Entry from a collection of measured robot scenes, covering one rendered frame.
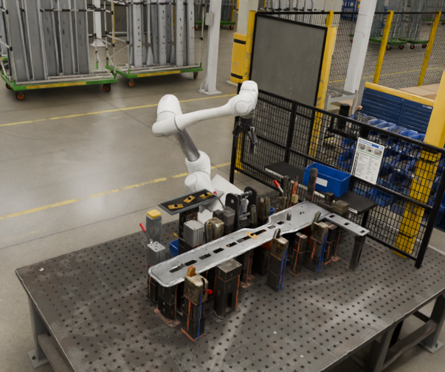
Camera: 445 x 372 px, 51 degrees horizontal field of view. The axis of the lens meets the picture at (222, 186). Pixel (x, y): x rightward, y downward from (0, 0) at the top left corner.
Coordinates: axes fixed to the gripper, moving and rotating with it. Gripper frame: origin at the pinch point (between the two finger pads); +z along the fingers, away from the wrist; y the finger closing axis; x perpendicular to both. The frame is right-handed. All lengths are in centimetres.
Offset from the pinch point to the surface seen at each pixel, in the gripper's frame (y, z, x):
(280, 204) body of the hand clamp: 9, 45, 33
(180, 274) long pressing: 30, 46, -69
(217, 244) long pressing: 20, 46, -35
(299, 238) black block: 42, 48, 14
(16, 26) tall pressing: -660, 23, 106
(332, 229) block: 48, 48, 40
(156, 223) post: -5, 35, -60
